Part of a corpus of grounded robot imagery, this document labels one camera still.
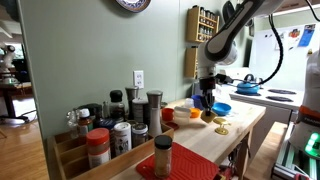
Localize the wooden butcher block cart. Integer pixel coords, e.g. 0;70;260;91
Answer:
109;98;267;180

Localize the blue kettle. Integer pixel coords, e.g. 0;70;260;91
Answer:
237;74;260;94

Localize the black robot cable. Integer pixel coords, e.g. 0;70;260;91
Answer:
229;0;320;87

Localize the white wall outlet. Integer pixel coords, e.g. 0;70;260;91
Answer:
133;70;144;89

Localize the dark blue plastic cup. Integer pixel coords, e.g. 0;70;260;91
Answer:
191;95;204;110

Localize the red silicone mat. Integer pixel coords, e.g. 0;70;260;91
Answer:
136;143;219;180

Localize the white stove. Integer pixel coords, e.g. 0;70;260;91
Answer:
218;67;304;119

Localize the gold lid with knob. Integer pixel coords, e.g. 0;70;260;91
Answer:
213;118;230;135

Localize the lower wooden spice rack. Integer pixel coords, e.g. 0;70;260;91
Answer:
184;48;197;78

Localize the wooden condiment tray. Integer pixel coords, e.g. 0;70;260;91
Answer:
46;119;175;180

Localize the orange plastic bowl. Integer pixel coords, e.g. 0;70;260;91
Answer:
190;108;201;118

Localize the light blue plastic bowl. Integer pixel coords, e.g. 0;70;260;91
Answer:
212;102;231;116

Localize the white plastic lid container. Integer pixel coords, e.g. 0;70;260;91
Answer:
174;106;191;125

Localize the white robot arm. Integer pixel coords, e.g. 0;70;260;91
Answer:
197;0;320;159

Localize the white shaker jar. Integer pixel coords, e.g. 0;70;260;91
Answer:
114;122;132;156

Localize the spice jar black lid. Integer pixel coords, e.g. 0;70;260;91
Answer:
154;135;172;178

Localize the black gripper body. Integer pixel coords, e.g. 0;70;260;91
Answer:
199;77;216;102

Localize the spice jar red lid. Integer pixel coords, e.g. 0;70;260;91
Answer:
86;128;111;168

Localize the upper wooden spice rack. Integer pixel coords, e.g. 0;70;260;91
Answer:
186;5;220;43

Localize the wooden spice rack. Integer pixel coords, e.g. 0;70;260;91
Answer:
184;48;197;78
186;5;220;43

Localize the steel pepper grinder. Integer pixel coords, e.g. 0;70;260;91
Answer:
147;90;163;137

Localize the gold cup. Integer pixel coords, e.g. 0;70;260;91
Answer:
201;110;217;123

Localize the decorative wall plate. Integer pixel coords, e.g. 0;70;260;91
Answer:
116;0;151;13

